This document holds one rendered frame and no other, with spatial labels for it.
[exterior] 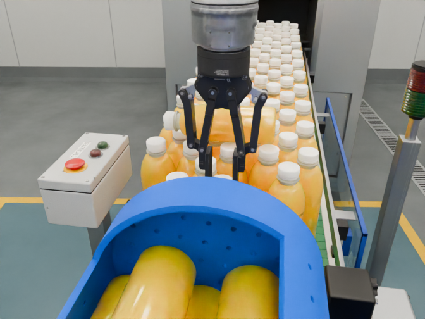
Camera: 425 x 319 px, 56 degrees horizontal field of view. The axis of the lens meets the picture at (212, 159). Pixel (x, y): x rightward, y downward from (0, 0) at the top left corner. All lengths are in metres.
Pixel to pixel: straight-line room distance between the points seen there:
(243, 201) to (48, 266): 1.91
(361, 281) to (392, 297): 0.21
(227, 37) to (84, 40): 4.46
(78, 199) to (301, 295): 0.48
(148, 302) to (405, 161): 0.68
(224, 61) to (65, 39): 4.53
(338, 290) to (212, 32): 0.42
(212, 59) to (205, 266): 0.27
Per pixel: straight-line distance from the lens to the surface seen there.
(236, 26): 0.53
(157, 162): 0.80
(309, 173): 0.78
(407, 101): 0.90
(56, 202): 0.78
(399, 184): 0.98
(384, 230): 1.05
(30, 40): 5.19
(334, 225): 0.83
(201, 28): 0.54
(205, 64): 0.56
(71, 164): 0.77
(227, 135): 0.77
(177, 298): 0.44
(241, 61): 0.56
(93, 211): 0.76
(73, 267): 2.23
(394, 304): 0.88
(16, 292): 2.20
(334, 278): 0.69
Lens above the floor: 1.47
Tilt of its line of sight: 29 degrees down
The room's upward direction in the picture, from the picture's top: straight up
